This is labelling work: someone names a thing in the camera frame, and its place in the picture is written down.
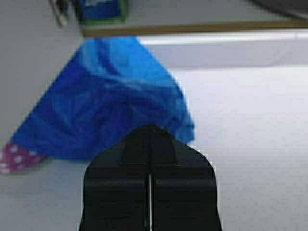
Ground blue green box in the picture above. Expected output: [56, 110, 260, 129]
[76, 0, 128, 25]

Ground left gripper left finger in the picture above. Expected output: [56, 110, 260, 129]
[79, 126, 150, 231]

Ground blue plastic tarp bag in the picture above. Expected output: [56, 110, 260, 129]
[11, 37, 195, 161]

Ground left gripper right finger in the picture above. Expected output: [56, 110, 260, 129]
[150, 128, 222, 231]

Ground purple polka dot cloth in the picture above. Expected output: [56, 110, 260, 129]
[0, 142, 46, 174]

